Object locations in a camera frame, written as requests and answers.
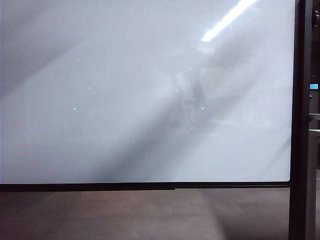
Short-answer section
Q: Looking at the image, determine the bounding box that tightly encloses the white glass whiteboard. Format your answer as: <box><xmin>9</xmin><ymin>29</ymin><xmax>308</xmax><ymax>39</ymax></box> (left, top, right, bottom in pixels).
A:
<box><xmin>0</xmin><ymin>0</ymin><xmax>296</xmax><ymax>193</ymax></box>

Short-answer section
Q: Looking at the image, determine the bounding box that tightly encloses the black whiteboard stand post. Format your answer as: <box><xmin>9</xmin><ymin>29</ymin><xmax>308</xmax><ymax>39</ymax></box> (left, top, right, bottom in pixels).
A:
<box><xmin>288</xmin><ymin>0</ymin><xmax>314</xmax><ymax>240</ymax></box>

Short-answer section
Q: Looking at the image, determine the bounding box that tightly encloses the black post knob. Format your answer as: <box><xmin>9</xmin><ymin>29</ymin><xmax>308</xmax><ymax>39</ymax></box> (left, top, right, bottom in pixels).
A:
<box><xmin>311</xmin><ymin>9</ymin><xmax>320</xmax><ymax>27</ymax></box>

